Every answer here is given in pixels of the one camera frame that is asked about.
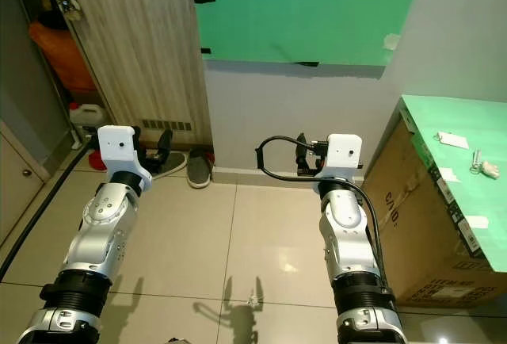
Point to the orange bag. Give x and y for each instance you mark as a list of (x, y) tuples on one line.
[(67, 55)]

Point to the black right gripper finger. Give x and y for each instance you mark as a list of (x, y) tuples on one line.
[(301, 150)]

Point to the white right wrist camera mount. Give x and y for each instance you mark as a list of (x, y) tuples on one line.
[(342, 156)]

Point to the white paper card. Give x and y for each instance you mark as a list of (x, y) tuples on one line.
[(451, 140)]

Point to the red cloth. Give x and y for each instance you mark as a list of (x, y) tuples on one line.
[(95, 162)]

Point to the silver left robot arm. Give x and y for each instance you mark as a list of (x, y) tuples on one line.
[(107, 225)]

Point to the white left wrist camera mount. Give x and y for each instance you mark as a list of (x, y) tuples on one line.
[(117, 146)]

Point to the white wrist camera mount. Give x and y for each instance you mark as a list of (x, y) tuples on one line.
[(342, 156), (117, 146)]

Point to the grey cabinet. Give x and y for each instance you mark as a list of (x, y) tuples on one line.
[(6, 170)]

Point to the black tape strip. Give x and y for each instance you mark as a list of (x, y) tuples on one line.
[(203, 0), (202, 52)]

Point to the brown cardboard box table base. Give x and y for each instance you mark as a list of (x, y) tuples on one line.
[(412, 233)]

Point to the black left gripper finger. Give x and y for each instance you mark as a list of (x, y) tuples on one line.
[(165, 144)]

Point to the light grey shoe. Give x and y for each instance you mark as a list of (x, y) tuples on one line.
[(170, 166)]

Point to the wooden door panel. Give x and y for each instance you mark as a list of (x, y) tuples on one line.
[(135, 43)]

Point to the white tape piece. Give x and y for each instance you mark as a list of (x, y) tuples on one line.
[(391, 41), (478, 222), (450, 174)]

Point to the dark grey shoe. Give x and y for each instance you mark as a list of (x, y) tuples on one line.
[(198, 171)]

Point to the green wall sheet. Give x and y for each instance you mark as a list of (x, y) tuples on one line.
[(301, 11)]

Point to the white plastic jug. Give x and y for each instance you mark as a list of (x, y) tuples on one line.
[(87, 118)]

